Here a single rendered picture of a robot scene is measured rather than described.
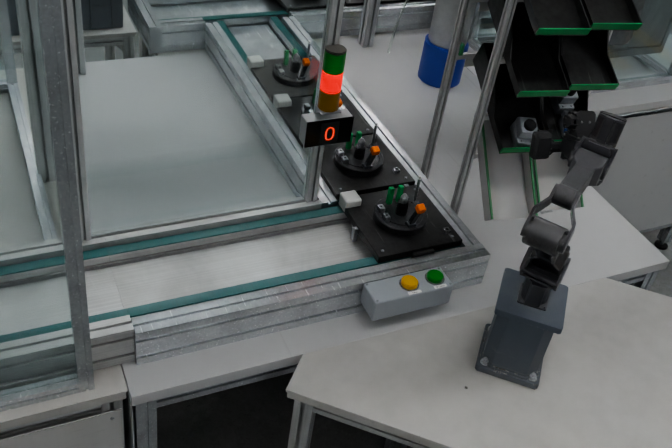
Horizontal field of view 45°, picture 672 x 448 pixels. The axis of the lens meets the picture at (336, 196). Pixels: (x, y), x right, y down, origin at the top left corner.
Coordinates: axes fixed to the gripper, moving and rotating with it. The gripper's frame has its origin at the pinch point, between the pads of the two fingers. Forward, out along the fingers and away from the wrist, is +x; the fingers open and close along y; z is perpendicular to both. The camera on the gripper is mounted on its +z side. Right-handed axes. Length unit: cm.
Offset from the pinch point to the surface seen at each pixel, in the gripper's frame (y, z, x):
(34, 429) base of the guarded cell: 117, -55, -11
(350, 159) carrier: 35, -22, 45
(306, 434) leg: 59, -65, -13
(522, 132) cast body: 2.5, -3.4, 11.9
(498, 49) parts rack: 9.0, 15.6, 17.6
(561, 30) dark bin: 0.8, 22.9, 5.2
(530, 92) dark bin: 3.8, 7.6, 8.8
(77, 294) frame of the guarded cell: 106, -21, -16
